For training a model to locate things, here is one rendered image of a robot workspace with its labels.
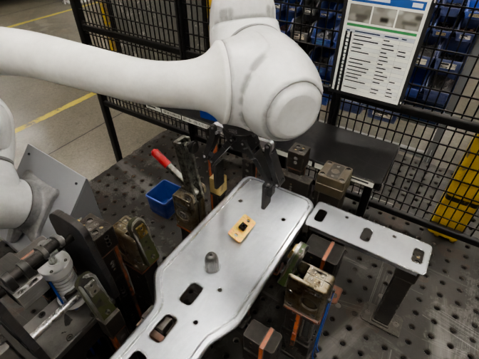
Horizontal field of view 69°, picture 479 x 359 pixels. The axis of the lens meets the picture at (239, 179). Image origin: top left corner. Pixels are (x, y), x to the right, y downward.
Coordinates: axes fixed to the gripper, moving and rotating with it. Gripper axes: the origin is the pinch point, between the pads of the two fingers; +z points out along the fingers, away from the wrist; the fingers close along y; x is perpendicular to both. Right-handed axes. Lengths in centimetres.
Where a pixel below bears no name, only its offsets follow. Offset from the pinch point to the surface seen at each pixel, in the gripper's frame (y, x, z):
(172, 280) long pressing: -5.3, -19.9, 13.8
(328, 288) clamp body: 24.5, -6.7, 9.6
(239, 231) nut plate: 0.3, -1.4, 12.3
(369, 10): 6, 54, -26
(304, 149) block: 2.5, 29.8, 6.0
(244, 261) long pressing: 5.3, -7.4, 13.9
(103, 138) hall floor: -200, 98, 113
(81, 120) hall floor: -240, 108, 113
